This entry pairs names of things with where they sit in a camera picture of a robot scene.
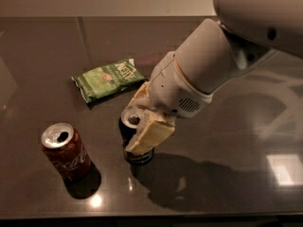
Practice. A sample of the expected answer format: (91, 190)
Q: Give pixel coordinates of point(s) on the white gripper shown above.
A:
(171, 87)

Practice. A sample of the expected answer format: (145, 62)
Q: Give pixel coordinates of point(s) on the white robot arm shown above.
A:
(246, 33)

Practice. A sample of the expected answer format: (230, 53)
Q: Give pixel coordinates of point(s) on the red coke can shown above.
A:
(62, 145)

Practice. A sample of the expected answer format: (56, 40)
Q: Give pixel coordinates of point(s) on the green chip bag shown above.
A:
(107, 80)

